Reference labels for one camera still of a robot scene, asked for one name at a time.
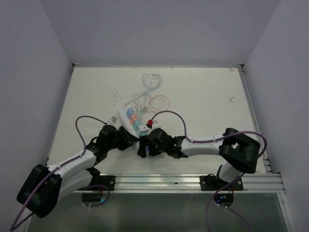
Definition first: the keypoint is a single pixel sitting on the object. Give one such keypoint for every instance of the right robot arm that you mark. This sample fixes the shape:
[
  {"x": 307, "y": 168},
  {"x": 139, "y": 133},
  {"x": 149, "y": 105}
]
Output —
[{"x": 240, "y": 152}]

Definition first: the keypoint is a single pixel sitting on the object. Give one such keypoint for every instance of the light blue plug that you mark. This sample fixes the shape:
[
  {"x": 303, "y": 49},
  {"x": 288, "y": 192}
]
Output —
[{"x": 129, "y": 112}]

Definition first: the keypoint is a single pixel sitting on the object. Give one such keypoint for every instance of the white power strip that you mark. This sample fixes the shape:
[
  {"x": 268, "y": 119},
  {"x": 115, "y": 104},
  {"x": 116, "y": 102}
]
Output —
[{"x": 128, "y": 118}]

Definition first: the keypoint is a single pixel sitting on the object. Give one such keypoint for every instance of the teal plug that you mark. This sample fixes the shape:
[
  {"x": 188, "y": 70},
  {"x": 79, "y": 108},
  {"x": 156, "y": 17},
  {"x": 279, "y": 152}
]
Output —
[{"x": 136, "y": 125}]

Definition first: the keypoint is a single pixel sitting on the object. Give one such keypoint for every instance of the salmon pink plug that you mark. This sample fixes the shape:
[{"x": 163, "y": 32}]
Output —
[{"x": 132, "y": 119}]

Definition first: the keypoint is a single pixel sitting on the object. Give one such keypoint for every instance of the aluminium mounting rail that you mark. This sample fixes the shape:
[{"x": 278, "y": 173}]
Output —
[{"x": 192, "y": 183}]

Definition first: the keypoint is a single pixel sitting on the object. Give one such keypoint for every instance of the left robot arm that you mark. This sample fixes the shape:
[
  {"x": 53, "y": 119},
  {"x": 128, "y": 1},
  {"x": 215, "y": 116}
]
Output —
[{"x": 46, "y": 185}]

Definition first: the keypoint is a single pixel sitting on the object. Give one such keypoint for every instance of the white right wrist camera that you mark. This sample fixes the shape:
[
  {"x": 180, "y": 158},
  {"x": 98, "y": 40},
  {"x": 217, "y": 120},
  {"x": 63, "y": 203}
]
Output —
[{"x": 153, "y": 124}]

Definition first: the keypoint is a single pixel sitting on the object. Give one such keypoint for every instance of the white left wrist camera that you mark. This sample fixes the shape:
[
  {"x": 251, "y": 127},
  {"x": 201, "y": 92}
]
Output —
[{"x": 112, "y": 121}]

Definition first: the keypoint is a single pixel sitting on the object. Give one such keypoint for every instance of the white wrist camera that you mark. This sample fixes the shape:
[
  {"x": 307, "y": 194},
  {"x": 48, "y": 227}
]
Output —
[
  {"x": 112, "y": 121},
  {"x": 153, "y": 124}
]

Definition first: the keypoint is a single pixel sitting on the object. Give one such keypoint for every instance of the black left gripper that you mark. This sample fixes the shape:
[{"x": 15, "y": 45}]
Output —
[{"x": 127, "y": 139}]

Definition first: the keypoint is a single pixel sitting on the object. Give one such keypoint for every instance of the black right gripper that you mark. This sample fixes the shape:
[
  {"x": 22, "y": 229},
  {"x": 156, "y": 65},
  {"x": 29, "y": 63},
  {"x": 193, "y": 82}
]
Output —
[{"x": 144, "y": 142}]

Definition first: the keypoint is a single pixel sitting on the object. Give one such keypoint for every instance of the white plug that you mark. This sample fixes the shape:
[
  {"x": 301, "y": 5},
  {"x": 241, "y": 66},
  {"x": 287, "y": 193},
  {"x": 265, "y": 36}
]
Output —
[{"x": 142, "y": 130}]

